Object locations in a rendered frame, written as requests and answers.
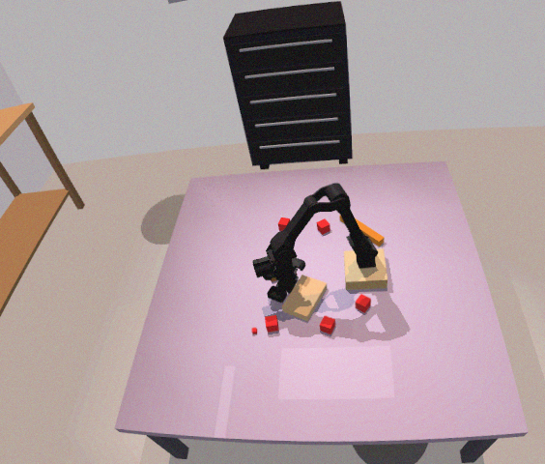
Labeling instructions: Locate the orange rectangular bar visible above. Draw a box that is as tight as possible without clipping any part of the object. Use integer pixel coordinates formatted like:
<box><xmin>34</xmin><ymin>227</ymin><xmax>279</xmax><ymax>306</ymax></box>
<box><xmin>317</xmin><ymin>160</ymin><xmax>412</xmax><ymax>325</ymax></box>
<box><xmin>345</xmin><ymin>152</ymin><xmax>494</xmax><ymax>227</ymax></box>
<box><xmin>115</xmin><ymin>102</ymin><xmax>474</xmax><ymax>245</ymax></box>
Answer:
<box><xmin>339</xmin><ymin>215</ymin><xmax>385</xmax><ymax>247</ymax></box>

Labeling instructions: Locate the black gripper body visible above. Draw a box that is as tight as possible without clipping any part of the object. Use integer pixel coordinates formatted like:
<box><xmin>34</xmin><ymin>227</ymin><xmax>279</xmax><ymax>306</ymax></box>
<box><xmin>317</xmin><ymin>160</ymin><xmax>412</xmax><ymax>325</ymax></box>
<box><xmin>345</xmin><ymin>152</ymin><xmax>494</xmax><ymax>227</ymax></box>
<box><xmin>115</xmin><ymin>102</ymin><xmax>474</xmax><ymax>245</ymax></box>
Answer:
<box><xmin>267</xmin><ymin>258</ymin><xmax>305</xmax><ymax>303</ymax></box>

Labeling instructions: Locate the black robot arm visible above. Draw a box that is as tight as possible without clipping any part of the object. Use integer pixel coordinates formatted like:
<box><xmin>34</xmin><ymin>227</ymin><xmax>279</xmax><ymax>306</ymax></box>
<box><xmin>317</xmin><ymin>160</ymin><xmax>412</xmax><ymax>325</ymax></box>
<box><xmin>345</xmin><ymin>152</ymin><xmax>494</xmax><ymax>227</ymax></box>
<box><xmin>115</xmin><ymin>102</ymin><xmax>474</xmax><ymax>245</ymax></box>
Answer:
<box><xmin>252</xmin><ymin>183</ymin><xmax>379</xmax><ymax>280</ymax></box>

